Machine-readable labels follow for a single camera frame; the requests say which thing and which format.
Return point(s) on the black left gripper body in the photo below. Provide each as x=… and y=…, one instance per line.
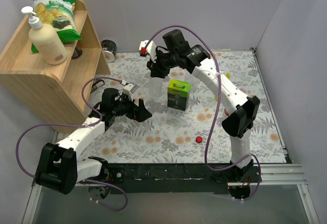
x=134, y=110

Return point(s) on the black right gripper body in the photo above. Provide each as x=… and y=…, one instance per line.
x=158, y=64

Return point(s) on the red bottle cap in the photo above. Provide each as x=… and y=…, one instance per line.
x=199, y=139

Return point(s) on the red label water bottle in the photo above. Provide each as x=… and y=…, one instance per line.
x=226, y=111

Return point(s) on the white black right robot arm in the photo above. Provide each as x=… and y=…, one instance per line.
x=200, y=62

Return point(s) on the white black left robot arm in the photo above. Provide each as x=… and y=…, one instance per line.
x=60, y=169

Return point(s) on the yellow bottle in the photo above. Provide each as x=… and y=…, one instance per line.
x=228, y=76

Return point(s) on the cream lotion pump bottle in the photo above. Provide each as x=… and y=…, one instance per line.
x=45, y=39

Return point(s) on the green Gillette razor box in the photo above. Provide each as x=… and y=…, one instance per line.
x=178, y=93

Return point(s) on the black tape roll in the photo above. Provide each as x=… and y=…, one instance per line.
x=109, y=48

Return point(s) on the wooden shelf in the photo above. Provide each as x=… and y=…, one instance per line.
x=57, y=93

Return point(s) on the cassava chips bag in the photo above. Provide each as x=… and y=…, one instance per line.
x=60, y=15

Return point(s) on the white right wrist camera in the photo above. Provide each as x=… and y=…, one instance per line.
x=148, y=48

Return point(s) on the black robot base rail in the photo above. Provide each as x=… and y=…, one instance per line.
x=174, y=177

